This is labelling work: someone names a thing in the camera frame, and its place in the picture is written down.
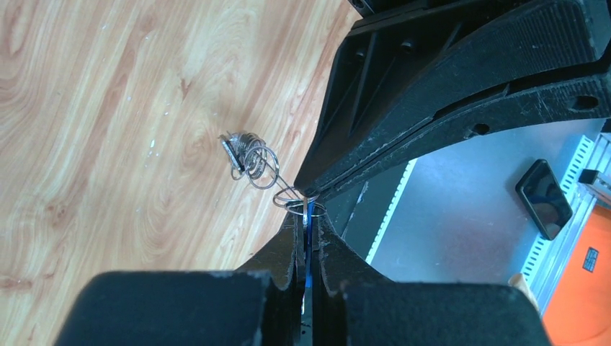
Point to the black smartphone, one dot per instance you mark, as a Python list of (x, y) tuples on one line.
[(542, 196)]

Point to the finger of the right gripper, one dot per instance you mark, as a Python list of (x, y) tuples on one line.
[(577, 98), (428, 58)]

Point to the slotted cable duct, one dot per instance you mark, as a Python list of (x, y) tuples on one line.
[(559, 205)]

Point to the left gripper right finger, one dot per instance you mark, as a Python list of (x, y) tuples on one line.
[(354, 304)]

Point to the crumpled beige paper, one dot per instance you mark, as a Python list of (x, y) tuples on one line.
[(518, 281)]

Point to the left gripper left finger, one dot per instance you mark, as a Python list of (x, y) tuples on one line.
[(258, 303)]

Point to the blue key tag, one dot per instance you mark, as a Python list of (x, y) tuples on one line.
[(309, 243)]

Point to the orange floor mat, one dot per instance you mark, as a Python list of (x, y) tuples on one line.
[(579, 311)]

